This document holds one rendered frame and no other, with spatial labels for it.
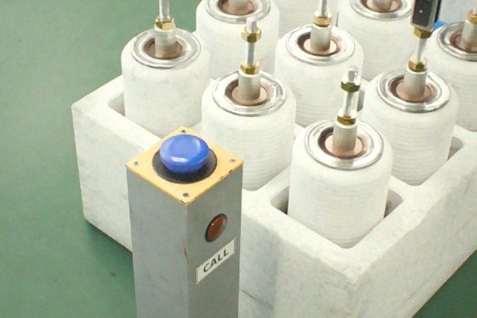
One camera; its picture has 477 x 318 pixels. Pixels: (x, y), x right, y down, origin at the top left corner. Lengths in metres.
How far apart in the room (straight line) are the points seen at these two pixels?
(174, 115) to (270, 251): 0.19
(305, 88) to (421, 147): 0.14
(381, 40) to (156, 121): 0.27
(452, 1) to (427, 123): 0.43
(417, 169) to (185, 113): 0.25
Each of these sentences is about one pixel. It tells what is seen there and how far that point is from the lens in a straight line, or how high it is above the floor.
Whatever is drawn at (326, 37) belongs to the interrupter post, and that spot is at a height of 0.27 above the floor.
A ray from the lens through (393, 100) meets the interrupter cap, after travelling 0.96.
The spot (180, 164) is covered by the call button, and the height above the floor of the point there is 0.33.
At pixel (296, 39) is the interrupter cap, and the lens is 1.04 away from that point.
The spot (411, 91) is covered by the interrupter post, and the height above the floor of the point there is 0.26.
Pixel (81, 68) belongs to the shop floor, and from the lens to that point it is 1.44.
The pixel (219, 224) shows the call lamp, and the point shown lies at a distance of 0.79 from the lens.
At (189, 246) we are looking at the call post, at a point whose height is 0.26.
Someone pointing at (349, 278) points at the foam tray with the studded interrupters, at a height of 0.18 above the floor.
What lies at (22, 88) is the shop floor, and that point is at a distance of 1.41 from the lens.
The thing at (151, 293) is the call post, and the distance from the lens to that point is 0.87.
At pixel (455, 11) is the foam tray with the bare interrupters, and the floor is 0.13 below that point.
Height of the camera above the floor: 0.83
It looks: 40 degrees down
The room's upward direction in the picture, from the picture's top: 1 degrees clockwise
